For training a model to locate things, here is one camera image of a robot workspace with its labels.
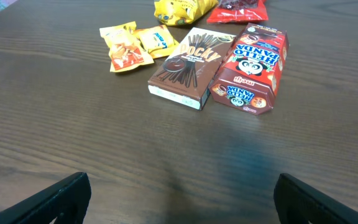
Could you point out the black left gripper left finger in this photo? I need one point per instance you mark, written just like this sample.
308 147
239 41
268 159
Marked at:
64 202

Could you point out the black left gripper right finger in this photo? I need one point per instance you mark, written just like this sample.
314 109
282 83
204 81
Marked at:
297 202

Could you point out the brown Pocky box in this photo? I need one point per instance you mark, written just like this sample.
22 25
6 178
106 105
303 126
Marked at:
185 76

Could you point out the red Hacks candy bag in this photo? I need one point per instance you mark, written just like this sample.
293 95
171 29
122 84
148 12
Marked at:
239 11

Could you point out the yellow snack bag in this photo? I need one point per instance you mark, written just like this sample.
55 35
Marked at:
182 12

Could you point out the red Hello Panda box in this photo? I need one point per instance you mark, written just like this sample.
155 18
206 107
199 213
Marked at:
249 77

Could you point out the orange yellow candy packet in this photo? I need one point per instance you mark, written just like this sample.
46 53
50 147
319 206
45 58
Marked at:
125 49

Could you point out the yellow blue candy packet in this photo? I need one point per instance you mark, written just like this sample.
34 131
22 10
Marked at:
157 41

